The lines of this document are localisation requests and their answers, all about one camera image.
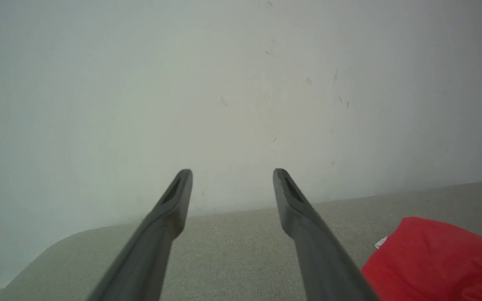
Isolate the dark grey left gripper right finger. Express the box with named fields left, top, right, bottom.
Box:
left=272, top=168, right=380, bottom=301

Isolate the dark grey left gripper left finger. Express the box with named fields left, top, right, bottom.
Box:
left=87, top=168, right=193, bottom=301

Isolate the red garment with white stripes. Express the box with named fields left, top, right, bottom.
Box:
left=361, top=217, right=482, bottom=301

